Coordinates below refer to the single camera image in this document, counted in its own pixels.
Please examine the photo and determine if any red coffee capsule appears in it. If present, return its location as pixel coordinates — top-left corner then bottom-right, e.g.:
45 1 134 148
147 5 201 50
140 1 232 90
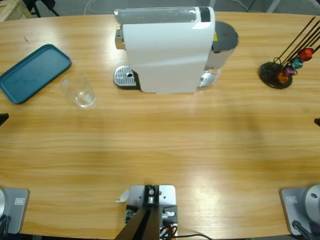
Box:
299 46 315 61

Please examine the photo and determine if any clear glass cup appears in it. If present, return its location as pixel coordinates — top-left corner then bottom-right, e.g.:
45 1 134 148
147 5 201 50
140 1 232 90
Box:
59 72 98 109

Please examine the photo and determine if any grey coffee machine lever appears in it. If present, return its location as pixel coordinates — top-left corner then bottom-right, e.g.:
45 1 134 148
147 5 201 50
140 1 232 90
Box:
113 6 201 25

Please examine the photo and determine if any orange coffee capsule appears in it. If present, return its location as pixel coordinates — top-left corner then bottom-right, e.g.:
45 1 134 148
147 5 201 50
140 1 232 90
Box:
276 71 290 85

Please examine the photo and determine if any purple coffee capsule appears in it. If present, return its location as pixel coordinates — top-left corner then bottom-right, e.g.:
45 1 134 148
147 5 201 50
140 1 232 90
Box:
284 65 297 77

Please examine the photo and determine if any teal coffee capsule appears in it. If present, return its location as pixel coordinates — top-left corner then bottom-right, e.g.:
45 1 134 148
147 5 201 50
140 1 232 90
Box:
291 57 305 70

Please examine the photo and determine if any white capsule coffee machine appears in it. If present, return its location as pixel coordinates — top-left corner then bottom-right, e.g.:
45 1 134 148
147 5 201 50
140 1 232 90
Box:
114 6 216 95

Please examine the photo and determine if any teal rectangular tray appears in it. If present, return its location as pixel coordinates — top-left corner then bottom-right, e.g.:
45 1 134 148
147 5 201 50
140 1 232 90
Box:
0 43 73 105

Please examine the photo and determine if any black capsule holder with rods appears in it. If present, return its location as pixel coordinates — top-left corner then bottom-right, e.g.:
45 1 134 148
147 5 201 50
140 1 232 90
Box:
258 16 320 90

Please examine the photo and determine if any grey metal leg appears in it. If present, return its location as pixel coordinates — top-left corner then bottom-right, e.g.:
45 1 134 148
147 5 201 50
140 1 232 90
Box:
264 0 282 13

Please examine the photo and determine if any clear water tank grey lid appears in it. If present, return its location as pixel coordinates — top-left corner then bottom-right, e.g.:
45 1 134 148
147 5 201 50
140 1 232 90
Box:
199 21 240 88

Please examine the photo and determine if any chrome drip tray grate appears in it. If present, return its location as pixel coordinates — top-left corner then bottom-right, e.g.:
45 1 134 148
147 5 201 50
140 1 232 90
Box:
113 64 141 90

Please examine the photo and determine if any white paper tab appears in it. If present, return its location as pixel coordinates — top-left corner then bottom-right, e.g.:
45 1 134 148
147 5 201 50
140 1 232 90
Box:
114 188 130 203

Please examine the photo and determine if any arm grey base plate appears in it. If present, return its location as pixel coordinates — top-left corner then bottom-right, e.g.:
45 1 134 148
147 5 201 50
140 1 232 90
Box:
279 184 320 236
0 187 30 235

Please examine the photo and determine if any black base cable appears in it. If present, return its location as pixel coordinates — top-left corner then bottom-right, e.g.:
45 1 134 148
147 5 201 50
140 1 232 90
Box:
0 214 12 236
291 219 315 240

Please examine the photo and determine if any black chair frame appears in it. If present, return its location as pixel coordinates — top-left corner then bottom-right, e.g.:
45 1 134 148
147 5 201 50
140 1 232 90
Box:
23 0 61 18

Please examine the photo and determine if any white floor cable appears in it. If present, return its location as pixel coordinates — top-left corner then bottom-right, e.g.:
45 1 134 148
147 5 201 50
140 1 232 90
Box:
83 0 118 15

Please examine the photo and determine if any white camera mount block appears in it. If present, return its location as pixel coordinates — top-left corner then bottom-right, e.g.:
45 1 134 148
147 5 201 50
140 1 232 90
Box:
124 184 179 237

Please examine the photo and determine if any black mount cable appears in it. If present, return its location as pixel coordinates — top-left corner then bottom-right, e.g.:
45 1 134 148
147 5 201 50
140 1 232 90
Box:
174 233 216 240

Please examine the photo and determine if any dark camera mount post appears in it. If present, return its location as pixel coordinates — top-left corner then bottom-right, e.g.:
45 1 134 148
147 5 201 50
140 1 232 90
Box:
114 184 161 240

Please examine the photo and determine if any orange cable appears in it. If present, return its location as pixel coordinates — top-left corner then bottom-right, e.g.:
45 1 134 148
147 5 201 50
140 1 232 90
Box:
159 223 177 237

